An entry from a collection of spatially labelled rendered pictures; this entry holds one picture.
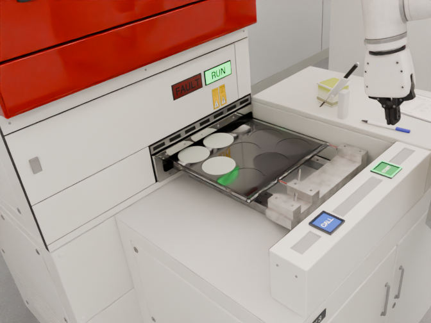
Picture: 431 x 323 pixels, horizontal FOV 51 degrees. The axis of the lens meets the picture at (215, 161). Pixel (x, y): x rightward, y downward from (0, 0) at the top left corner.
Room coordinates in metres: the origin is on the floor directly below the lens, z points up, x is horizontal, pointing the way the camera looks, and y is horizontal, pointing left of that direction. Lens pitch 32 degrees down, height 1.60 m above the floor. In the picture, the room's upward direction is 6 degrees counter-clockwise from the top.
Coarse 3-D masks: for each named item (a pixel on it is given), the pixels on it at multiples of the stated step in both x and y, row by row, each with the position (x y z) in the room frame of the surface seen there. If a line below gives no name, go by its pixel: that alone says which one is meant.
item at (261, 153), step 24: (240, 120) 1.39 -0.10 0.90; (192, 144) 1.26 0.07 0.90; (240, 144) 1.23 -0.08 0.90; (264, 144) 1.21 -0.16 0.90; (288, 144) 1.19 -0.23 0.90; (312, 144) 1.17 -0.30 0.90; (192, 168) 1.12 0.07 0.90; (240, 168) 1.09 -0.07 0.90; (264, 168) 1.07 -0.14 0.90; (288, 168) 1.06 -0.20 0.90; (240, 192) 0.97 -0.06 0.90
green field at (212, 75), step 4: (224, 64) 1.36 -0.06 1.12; (228, 64) 1.37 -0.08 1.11; (216, 68) 1.34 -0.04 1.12; (220, 68) 1.35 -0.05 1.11; (224, 68) 1.36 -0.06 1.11; (228, 68) 1.37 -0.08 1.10; (208, 72) 1.31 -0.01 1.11; (212, 72) 1.32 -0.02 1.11; (216, 72) 1.34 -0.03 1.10; (220, 72) 1.35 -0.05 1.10; (224, 72) 1.36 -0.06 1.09; (228, 72) 1.37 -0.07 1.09; (208, 76) 1.31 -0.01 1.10; (212, 76) 1.32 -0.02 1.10; (216, 76) 1.33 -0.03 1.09; (220, 76) 1.35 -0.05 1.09; (208, 80) 1.31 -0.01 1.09; (212, 80) 1.32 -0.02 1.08
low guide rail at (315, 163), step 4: (312, 160) 1.16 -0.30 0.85; (316, 160) 1.16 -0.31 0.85; (320, 160) 1.16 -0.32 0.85; (304, 164) 1.19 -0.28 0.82; (308, 164) 1.17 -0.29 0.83; (312, 164) 1.16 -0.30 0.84; (316, 164) 1.15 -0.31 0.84; (320, 164) 1.14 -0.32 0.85; (324, 164) 1.13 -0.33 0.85; (312, 168) 1.16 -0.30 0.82; (316, 168) 1.15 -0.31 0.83
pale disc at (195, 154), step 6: (186, 150) 1.23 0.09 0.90; (192, 150) 1.22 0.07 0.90; (198, 150) 1.22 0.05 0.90; (204, 150) 1.21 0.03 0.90; (180, 156) 1.19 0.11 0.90; (186, 156) 1.19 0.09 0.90; (192, 156) 1.18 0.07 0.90; (198, 156) 1.18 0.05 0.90; (204, 156) 1.18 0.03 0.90; (192, 162) 1.15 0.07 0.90
